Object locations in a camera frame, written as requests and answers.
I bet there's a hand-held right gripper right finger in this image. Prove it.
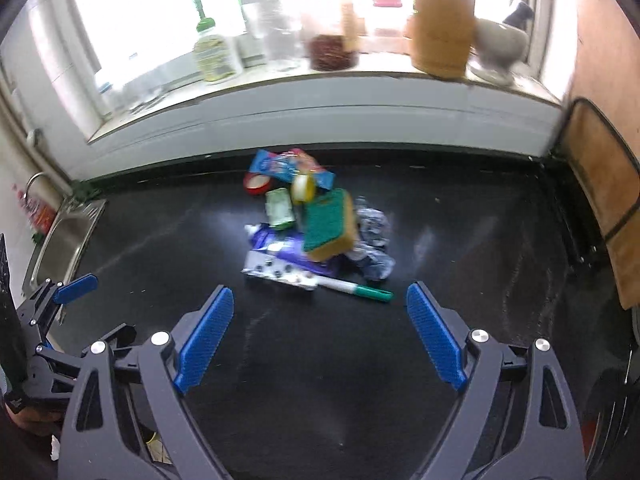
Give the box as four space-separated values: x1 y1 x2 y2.
406 281 586 480

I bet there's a blue snack wrapper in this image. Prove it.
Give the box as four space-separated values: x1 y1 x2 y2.
249 149 336 191

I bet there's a green capped plastic bottle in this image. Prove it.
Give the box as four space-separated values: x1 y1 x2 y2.
192 0 244 84

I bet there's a steel sink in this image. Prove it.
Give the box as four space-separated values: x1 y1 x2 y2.
22 197 108 311

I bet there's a tan slim bottle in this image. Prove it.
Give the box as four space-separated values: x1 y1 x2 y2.
341 2 368 53

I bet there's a wooden knife block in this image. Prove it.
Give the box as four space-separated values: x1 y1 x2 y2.
407 0 476 80

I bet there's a green capped marker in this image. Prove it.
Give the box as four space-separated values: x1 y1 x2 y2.
312 275 394 303

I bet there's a wooden cutting board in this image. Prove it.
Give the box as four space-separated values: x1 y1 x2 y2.
557 97 640 311

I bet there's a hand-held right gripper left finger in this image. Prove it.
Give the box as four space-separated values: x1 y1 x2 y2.
57 285 236 480

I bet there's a purple and white wrapper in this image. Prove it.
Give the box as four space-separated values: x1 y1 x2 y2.
244 223 326 268

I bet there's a small green packet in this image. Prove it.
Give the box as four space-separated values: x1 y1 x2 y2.
265 187 296 231

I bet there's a clear plastic wrap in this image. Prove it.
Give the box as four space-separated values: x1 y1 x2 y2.
350 195 396 281

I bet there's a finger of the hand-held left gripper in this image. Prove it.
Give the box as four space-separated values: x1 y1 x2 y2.
34 324 137 378
19 274 99 333

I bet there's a grey stone mortar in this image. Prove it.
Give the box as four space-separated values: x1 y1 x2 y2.
470 17 528 86

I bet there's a silver blister pack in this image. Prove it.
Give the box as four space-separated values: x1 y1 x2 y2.
242 252 321 292

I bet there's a yellow tape roll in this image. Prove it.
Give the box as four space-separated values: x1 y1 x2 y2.
291 172 317 205

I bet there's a clear glass jar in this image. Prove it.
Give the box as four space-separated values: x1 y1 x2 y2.
241 0 306 71

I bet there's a green and yellow sponge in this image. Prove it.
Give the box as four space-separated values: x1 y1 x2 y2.
302 188 360 262

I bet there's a red lidded container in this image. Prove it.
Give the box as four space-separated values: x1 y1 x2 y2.
372 0 405 38

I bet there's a red refill pouch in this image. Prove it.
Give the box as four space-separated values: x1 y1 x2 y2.
15 190 56 241

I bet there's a dark pestle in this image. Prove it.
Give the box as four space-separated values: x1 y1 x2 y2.
502 0 533 28

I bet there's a jar of red beans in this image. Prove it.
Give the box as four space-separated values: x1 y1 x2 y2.
309 34 360 72

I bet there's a steel faucet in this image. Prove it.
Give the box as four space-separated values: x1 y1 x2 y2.
25 172 48 201

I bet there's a red bottle cap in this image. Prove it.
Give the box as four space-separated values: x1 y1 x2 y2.
243 172 273 196

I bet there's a green leafy vegetable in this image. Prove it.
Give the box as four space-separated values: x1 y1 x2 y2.
70 180 103 202

